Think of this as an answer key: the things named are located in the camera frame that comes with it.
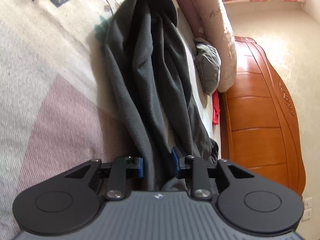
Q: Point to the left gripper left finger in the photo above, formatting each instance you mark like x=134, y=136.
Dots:
x=123, y=168

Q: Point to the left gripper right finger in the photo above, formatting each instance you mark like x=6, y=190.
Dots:
x=193, y=169

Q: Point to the dark grey sweatpants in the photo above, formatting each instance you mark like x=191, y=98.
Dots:
x=148, y=67

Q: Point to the orange wooden headboard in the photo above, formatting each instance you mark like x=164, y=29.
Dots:
x=258, y=120

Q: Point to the grey bundled cloth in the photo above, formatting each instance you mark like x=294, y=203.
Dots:
x=208, y=64

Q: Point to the pink floral folded quilt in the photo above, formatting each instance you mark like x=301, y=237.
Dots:
x=208, y=20

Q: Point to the white wall socket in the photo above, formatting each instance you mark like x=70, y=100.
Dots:
x=307, y=208

